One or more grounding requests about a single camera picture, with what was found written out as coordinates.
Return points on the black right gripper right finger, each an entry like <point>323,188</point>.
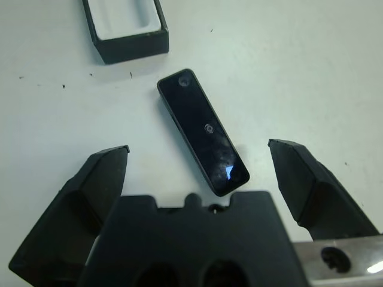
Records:
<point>314,194</point>

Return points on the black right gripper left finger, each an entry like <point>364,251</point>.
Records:
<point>74,209</point>

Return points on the black phone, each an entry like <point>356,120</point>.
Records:
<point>200,131</point>

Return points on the black box with white insert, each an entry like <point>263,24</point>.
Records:
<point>134,48</point>

